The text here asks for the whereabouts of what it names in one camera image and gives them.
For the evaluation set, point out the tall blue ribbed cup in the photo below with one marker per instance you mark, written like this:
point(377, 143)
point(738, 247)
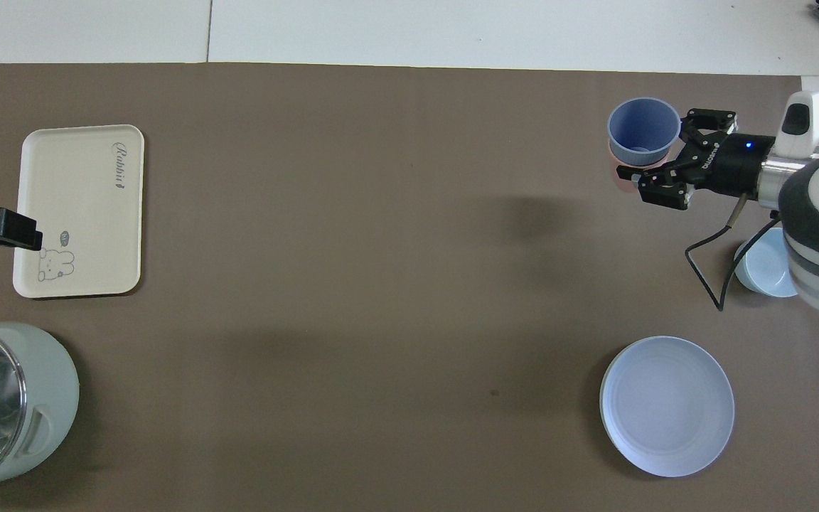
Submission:
point(643, 131)

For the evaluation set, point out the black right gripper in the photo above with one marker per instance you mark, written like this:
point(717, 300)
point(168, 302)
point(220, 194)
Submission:
point(736, 165)

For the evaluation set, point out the tall pink cup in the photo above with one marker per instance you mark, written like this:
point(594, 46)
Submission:
point(623, 178)

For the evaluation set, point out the pale blue round plate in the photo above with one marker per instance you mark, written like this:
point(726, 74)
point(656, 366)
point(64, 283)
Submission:
point(667, 405)

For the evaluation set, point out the light blue bowl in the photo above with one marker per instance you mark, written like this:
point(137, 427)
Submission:
point(765, 274)

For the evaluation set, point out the pale green electric pot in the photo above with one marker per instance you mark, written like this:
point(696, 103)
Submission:
point(50, 398)

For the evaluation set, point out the large brown table mat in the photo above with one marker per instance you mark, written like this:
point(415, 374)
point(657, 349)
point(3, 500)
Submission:
point(395, 284)

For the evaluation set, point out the cream rabbit print tray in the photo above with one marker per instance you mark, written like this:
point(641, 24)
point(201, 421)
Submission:
point(89, 213)

